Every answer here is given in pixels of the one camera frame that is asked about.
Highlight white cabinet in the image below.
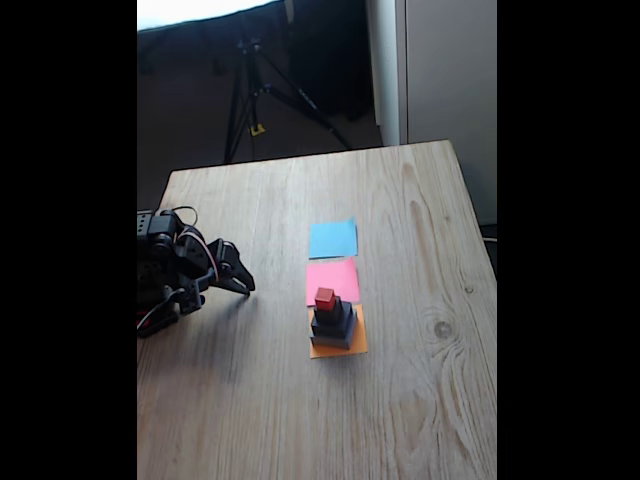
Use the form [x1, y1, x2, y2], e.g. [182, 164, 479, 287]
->
[364, 0, 498, 226]

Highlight blue paper sheet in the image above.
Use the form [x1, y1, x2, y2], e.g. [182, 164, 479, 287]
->
[308, 217, 360, 260]

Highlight medium black block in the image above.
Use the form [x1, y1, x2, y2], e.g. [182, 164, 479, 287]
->
[310, 302, 357, 337]

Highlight bright white panel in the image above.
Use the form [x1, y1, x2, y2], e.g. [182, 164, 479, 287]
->
[137, 0, 281, 31]

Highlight bare circuit board camera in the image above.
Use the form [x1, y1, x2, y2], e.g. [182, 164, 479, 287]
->
[179, 277, 207, 316]

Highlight pink paper sheet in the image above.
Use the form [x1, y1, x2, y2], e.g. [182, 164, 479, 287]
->
[305, 257, 361, 307]

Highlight black camera cable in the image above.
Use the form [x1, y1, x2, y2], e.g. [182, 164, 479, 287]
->
[137, 289, 182, 335]

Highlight orange paper sheet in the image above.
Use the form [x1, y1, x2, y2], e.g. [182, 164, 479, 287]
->
[308, 303, 369, 360]

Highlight black tripod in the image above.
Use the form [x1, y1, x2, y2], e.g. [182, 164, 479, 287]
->
[222, 29, 356, 164]

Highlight large black block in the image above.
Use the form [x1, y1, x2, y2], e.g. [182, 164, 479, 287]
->
[309, 319, 359, 351]

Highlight small black cube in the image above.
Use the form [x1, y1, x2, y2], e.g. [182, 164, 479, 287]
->
[315, 295, 344, 324]

